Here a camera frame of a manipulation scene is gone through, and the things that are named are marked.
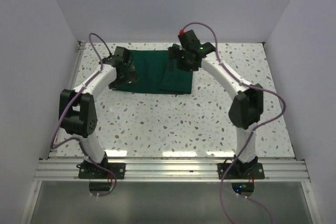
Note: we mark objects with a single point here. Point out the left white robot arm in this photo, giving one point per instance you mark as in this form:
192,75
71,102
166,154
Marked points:
77,109

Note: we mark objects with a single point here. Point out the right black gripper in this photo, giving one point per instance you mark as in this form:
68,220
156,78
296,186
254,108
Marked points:
175,53

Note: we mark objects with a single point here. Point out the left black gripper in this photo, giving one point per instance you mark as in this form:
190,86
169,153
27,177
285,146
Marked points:
130,77

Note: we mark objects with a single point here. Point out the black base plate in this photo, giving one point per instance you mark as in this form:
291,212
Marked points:
240,170
103,170

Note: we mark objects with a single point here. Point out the aluminium mounting rail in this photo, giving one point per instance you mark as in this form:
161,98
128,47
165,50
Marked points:
177,170

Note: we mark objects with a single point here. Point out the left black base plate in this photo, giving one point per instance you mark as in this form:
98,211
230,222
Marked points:
103,170

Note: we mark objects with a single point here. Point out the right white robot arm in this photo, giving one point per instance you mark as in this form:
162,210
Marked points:
247,100

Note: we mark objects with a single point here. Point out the green surgical cloth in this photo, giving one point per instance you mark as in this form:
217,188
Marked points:
154,77

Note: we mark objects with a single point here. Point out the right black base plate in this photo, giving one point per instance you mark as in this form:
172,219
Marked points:
240,170

